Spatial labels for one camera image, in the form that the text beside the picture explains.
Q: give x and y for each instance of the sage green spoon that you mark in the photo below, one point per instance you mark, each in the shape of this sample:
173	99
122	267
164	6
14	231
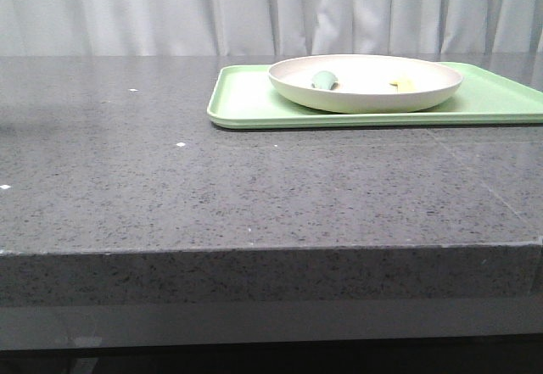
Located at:
324	80

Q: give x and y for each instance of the white round plate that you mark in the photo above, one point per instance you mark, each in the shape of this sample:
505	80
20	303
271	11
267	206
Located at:
363	83

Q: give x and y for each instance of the white curtain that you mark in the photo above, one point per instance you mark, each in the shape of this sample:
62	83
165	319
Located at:
268	27

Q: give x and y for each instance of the light green tray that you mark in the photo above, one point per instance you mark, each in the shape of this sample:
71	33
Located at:
244	98

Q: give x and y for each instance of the yellow plastic fork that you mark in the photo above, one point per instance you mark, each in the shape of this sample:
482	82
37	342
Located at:
403	84

